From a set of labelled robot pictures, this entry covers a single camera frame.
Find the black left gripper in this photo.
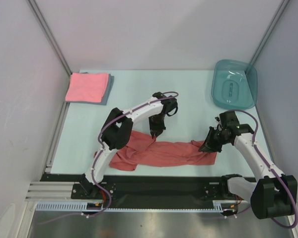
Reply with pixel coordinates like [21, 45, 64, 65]
[148, 113, 165, 138]

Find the red t shirt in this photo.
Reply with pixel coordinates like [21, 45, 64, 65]
[93, 130, 218, 172]

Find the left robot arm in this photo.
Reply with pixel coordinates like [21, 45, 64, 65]
[79, 91, 179, 198]

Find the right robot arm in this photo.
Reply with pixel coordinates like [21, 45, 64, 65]
[199, 110, 298, 221]

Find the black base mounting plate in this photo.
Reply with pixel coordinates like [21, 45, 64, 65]
[40, 174, 243, 212]

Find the folded grey t shirt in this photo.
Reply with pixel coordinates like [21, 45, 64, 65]
[82, 74, 115, 106]

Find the teal plastic basin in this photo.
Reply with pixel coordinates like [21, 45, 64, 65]
[211, 59, 258, 110]

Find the folded pink t shirt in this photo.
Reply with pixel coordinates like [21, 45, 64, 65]
[65, 73, 110, 103]

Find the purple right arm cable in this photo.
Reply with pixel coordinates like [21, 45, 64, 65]
[221, 109, 298, 228]

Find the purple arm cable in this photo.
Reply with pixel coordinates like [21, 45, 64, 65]
[37, 90, 180, 225]
[221, 109, 298, 228]

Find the grey slotted cable duct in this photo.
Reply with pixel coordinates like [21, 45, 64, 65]
[35, 201, 237, 213]

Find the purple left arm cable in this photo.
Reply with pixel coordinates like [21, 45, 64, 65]
[37, 90, 180, 225]

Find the aluminium front rail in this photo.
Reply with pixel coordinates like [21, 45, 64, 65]
[24, 180, 298, 203]

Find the right aluminium corner post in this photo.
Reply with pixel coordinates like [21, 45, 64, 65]
[249, 0, 292, 65]

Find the aluminium corner post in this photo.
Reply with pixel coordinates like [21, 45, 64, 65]
[249, 0, 292, 65]
[26, 0, 72, 76]

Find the left aluminium corner post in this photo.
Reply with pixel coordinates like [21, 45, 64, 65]
[26, 0, 72, 76]

